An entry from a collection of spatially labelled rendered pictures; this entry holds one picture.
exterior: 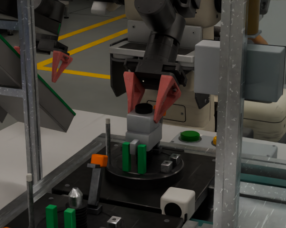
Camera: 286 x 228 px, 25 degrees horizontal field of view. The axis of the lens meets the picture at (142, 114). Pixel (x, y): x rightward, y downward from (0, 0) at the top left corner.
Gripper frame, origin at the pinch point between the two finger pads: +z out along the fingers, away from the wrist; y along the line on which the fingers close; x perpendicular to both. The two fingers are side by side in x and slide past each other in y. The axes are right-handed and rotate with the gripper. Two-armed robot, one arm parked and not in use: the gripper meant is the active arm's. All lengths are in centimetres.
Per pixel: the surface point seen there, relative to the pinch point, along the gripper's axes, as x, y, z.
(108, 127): -1.2, -5.3, 3.4
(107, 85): 331, -176, -154
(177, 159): 5.7, 5.9, 4.9
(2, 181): 20.1, -35.7, 10.9
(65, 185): -0.5, -10.1, 14.6
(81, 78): 339, -204, -160
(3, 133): 39, -52, -6
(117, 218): -12.6, 5.7, 21.0
